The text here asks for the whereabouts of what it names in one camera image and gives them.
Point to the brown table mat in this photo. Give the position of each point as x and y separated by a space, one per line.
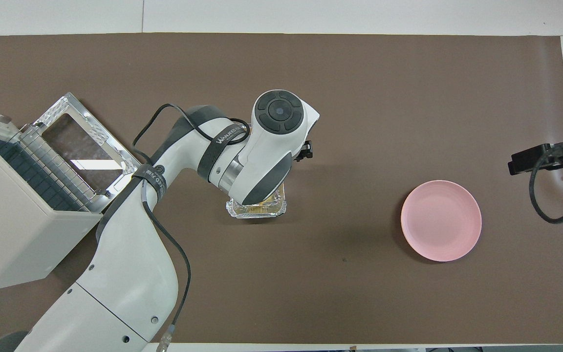
359 98

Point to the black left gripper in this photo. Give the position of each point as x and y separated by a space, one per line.
305 150

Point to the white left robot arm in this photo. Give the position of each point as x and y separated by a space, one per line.
125 274

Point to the glass oven door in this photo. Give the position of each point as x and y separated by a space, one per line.
115 156

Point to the cream toaster oven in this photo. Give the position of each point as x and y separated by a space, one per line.
12 230

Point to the aluminium foil tray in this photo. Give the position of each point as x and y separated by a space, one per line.
257 211

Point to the pink round plate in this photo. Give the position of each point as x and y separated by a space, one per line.
441 221

